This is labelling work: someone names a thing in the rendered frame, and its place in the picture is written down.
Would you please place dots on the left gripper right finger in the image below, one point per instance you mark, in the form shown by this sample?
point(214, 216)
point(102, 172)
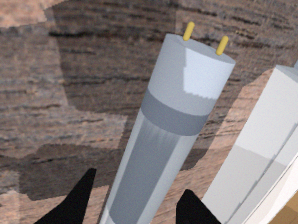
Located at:
point(191, 210)

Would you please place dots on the white tube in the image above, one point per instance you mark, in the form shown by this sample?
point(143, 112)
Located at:
point(185, 84)

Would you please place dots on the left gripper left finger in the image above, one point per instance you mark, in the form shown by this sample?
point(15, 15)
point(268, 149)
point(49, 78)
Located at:
point(72, 209)

